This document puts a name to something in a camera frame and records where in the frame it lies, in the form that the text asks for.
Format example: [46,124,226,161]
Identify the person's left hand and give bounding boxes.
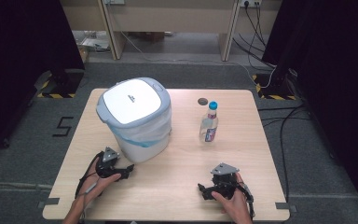
[79,156,122,204]

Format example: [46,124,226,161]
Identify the clutter under desk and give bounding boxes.
[73,30,111,63]

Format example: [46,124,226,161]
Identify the white blue plastic bin liner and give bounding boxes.
[106,105,172,149]

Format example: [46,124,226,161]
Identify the person's right hand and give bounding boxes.
[210,172,254,220]

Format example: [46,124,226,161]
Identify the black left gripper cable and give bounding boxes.
[75,150,105,200]

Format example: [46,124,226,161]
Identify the clear plastic bottle blue cap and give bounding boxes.
[198,100,220,144]

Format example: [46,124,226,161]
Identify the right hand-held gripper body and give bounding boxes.
[210,162,241,201]

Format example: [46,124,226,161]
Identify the black wall socket cables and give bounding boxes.
[231,2,277,71]

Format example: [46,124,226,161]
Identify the white wall socket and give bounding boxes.
[238,0,263,8]

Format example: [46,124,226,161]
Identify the dark curtain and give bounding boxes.
[0,0,86,160]
[261,0,358,220]

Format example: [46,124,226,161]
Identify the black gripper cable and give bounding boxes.
[238,182,257,219]
[75,150,105,200]

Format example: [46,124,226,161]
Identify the black floor cables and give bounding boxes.
[256,104,313,204]

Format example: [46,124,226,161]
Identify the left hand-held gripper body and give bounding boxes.
[94,147,129,181]

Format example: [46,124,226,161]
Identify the grey tape strip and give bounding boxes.
[36,197,61,210]
[274,202,298,214]

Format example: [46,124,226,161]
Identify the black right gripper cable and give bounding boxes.
[238,182,257,219]

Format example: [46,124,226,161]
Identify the black stand base hazard stripes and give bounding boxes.
[34,68,86,100]
[251,72,298,101]

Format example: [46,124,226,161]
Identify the white trash can grey lid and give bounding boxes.
[95,77,172,164]

